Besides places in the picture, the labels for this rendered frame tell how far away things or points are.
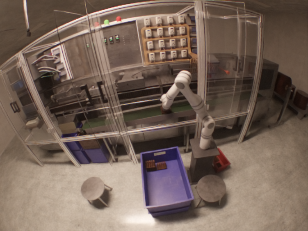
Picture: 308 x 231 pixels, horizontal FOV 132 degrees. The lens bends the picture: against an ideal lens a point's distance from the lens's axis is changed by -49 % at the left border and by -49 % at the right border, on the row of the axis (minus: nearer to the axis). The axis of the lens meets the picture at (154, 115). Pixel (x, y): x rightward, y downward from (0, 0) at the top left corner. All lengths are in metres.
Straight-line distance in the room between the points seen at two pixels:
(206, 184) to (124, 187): 0.97
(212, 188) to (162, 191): 0.49
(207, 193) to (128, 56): 1.72
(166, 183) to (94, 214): 0.94
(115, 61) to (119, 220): 1.85
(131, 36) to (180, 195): 1.78
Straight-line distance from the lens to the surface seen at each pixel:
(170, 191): 1.37
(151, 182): 1.43
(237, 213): 1.66
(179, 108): 1.51
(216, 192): 1.38
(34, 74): 1.94
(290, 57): 5.33
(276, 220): 1.90
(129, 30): 1.66
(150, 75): 1.66
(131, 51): 1.67
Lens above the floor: 1.49
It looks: 34 degrees down
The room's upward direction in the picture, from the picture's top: 9 degrees counter-clockwise
